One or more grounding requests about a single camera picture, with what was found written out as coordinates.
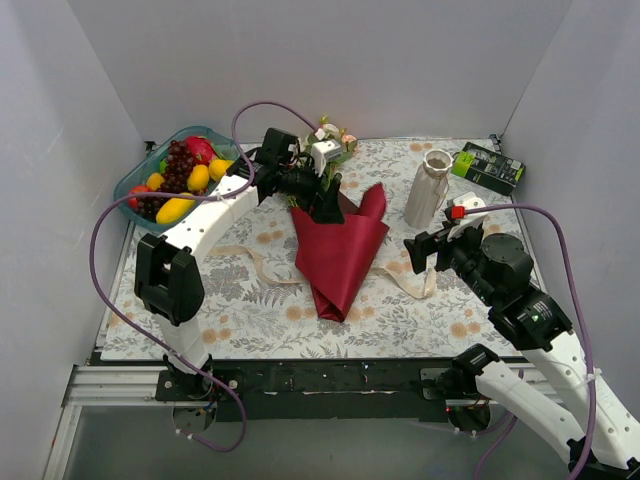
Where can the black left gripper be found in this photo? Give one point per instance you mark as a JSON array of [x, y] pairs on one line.
[[317, 195]]

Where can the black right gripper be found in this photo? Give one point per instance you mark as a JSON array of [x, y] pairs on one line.
[[433, 248]]

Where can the cream printed ribbon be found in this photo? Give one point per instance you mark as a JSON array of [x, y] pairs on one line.
[[426, 291]]

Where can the dark red wrapping paper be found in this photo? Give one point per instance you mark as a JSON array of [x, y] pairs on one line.
[[335, 258]]

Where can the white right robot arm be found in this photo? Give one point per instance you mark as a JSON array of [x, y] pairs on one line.
[[589, 428]]

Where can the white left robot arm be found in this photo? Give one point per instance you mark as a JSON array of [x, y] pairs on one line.
[[167, 276]]

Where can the white ribbed ceramic vase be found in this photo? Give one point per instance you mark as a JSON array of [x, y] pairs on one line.
[[429, 188]]

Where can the artificial pink flower bouquet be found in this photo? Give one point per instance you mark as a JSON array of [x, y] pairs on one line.
[[298, 155]]

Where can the black green product box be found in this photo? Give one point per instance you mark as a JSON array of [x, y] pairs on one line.
[[487, 168]]

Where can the floral patterned table mat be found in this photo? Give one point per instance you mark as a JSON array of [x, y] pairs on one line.
[[244, 318]]

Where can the yellow lemon right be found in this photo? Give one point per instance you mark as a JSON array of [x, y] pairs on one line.
[[218, 167]]

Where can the yellow lemon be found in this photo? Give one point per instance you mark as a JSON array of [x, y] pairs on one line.
[[218, 167], [198, 179]]

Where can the yellow lemon middle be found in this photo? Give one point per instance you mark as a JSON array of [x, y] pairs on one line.
[[198, 179]]

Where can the red dragon fruit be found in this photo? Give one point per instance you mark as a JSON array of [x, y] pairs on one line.
[[202, 149]]

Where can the teal plastic fruit tray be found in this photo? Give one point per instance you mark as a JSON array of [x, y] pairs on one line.
[[151, 164]]

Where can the yellow mango front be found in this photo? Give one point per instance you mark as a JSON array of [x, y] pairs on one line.
[[173, 210]]

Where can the purple grape bunch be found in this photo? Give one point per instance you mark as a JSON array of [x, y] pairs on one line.
[[175, 167]]

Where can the small orange fruit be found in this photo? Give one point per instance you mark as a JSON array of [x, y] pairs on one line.
[[155, 181]]

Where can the red apple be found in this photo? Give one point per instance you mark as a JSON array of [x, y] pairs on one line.
[[133, 201]]

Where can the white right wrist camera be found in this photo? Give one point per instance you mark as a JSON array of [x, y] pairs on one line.
[[459, 214]]

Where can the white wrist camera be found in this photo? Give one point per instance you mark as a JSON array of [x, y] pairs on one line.
[[459, 214], [324, 152]]

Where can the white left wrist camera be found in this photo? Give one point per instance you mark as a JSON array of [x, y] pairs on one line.
[[324, 152]]

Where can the aluminium frame rail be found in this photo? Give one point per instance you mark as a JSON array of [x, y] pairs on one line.
[[97, 386]]

